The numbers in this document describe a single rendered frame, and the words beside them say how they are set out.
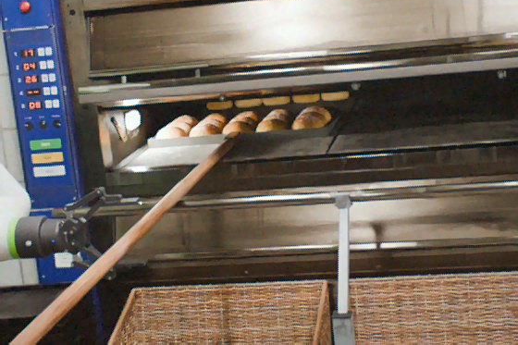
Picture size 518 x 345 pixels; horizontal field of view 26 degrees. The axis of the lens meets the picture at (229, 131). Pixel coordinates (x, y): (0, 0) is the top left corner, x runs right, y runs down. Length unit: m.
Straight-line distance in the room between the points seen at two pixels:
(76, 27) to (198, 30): 0.34
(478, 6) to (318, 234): 0.73
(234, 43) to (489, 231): 0.82
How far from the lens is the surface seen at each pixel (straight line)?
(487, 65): 2.80
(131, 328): 3.16
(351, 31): 2.94
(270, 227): 3.07
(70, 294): 2.03
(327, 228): 3.05
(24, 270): 3.31
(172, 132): 3.43
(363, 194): 2.63
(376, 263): 3.07
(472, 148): 2.98
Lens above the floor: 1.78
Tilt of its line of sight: 10 degrees down
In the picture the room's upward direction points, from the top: 6 degrees counter-clockwise
